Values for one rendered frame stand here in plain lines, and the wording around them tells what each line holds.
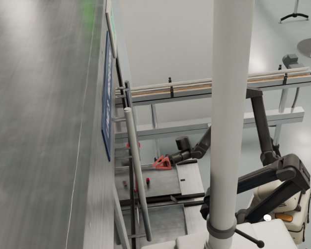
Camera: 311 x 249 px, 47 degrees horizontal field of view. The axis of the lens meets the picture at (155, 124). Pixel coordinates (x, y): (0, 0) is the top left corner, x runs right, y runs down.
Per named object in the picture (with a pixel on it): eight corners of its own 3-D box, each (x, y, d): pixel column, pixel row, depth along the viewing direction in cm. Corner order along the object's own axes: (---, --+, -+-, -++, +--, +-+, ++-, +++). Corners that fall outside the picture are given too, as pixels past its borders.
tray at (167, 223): (127, 254, 191) (126, 250, 189) (126, 214, 211) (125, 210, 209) (190, 246, 191) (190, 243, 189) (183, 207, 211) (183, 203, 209)
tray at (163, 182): (126, 203, 217) (125, 199, 215) (125, 171, 237) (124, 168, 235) (181, 196, 217) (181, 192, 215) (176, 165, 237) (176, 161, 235)
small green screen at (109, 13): (113, 59, 156) (105, 12, 142) (114, 37, 172) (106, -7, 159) (116, 59, 156) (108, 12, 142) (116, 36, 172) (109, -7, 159)
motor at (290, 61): (291, 80, 310) (293, 67, 301) (279, 64, 332) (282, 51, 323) (304, 79, 310) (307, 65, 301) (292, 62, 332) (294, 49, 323)
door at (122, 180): (133, 275, 147) (109, 180, 109) (130, 188, 183) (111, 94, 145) (135, 275, 147) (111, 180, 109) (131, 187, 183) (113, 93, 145)
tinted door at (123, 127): (130, 187, 183) (111, 93, 146) (128, 132, 216) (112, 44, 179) (131, 187, 183) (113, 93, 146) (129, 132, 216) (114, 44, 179)
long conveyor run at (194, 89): (86, 112, 297) (82, 97, 287) (87, 102, 309) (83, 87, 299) (313, 86, 298) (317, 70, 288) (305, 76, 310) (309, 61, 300)
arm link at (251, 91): (263, 83, 172) (260, 80, 181) (234, 90, 174) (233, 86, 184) (279, 169, 181) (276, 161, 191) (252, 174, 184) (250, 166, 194)
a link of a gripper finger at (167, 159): (154, 161, 182) (171, 155, 184) (152, 160, 189) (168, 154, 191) (158, 174, 183) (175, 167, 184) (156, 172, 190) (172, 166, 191)
